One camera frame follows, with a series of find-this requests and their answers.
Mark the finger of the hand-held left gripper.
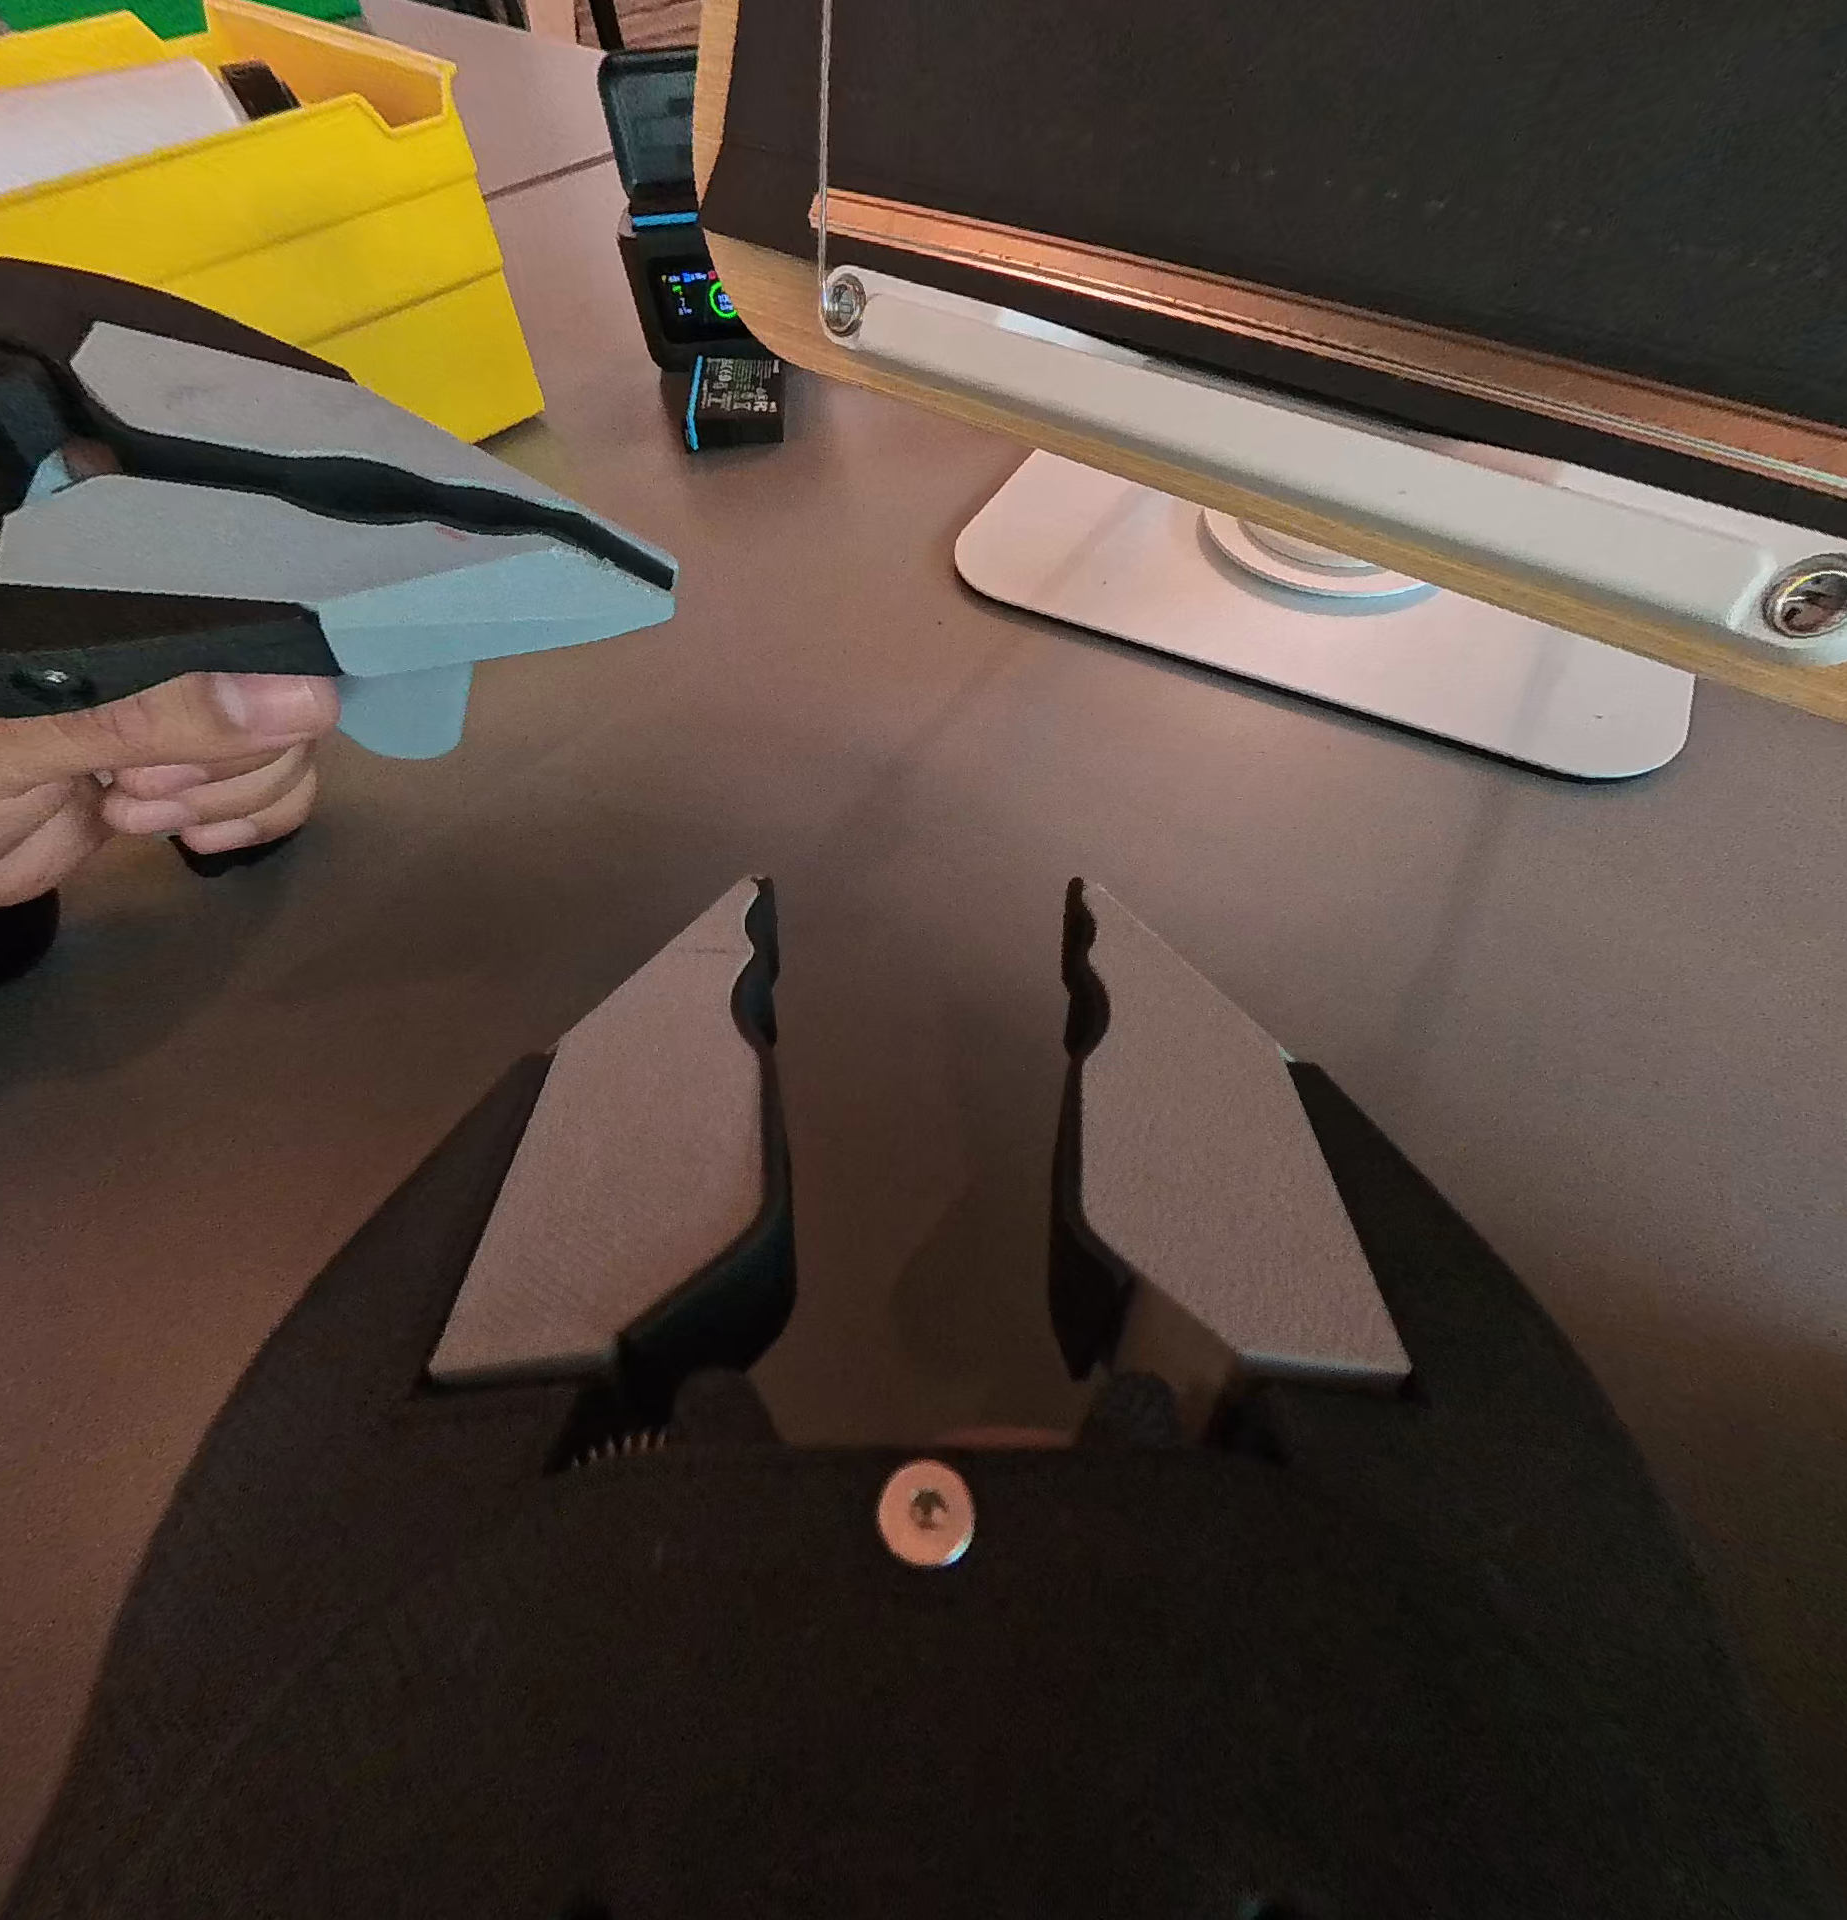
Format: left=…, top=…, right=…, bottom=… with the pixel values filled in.
left=0, top=448, right=678, bottom=762
left=72, top=322, right=678, bottom=591

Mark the black board with wooden edge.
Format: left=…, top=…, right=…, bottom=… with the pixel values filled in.
left=700, top=0, right=1847, bottom=736

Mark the small black battery pack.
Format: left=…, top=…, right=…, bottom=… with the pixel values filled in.
left=678, top=351, right=789, bottom=453

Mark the wire clip with white tip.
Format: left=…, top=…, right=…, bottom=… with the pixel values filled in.
left=810, top=0, right=869, bottom=346

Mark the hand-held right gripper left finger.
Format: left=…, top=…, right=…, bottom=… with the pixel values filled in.
left=428, top=874, right=800, bottom=1391

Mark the yellow storage bin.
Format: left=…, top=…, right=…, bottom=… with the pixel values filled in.
left=0, top=0, right=547, bottom=446

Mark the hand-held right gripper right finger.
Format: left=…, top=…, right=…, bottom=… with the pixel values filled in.
left=1048, top=877, right=1416, bottom=1382

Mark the black device with green display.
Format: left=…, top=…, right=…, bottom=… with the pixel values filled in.
left=600, top=48, right=748, bottom=374

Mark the silver clamp bar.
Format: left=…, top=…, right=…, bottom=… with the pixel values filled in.
left=813, top=188, right=1847, bottom=673

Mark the person's left hand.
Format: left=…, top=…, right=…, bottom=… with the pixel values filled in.
left=0, top=670, right=341, bottom=910

